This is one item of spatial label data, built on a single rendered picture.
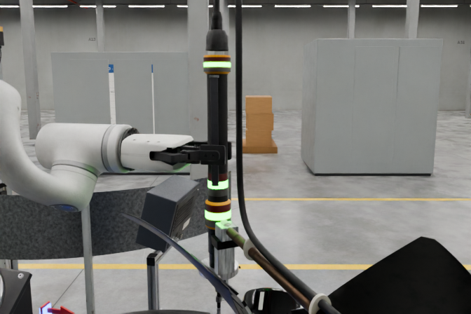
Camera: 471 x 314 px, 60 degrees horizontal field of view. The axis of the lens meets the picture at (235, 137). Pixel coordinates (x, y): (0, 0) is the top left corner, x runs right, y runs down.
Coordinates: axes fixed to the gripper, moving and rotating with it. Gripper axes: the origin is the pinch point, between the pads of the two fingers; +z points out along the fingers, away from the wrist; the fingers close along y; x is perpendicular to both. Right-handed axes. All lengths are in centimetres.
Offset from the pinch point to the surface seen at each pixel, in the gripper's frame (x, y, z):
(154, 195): -26, -57, -36
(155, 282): -54, -52, -34
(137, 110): -40, -557, -282
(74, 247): -89, -144, -127
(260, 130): -100, -804, -113
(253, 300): -25.7, -0.4, 6.2
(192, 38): 60, -412, -138
